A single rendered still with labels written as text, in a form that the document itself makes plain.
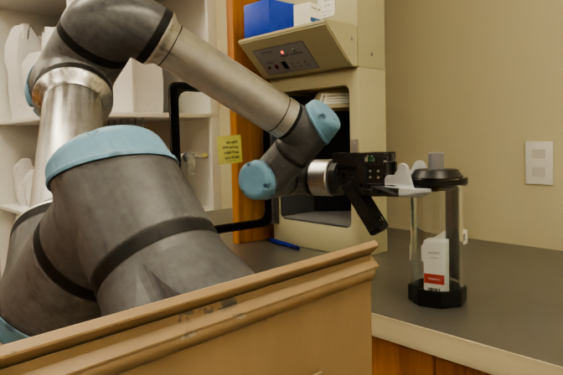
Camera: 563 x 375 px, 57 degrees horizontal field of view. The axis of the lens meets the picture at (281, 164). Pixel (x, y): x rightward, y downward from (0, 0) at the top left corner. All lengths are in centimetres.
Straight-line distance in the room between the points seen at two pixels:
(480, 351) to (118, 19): 71
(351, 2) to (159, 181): 95
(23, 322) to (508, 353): 61
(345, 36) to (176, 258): 93
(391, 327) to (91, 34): 66
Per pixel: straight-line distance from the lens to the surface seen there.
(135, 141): 48
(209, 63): 85
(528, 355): 82
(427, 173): 93
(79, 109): 77
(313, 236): 141
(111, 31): 82
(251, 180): 96
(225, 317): 32
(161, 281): 40
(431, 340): 88
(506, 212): 158
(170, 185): 46
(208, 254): 42
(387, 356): 98
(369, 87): 132
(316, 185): 103
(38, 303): 54
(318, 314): 38
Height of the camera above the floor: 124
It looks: 3 degrees down
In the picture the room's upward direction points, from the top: 1 degrees counter-clockwise
